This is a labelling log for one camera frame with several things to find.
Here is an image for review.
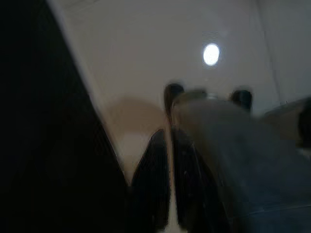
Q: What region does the black floor mat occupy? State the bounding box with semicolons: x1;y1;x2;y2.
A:
0;0;127;233

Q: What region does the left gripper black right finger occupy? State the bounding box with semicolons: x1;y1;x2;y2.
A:
171;126;231;233

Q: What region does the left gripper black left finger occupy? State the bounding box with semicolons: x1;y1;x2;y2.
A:
128;128;171;233

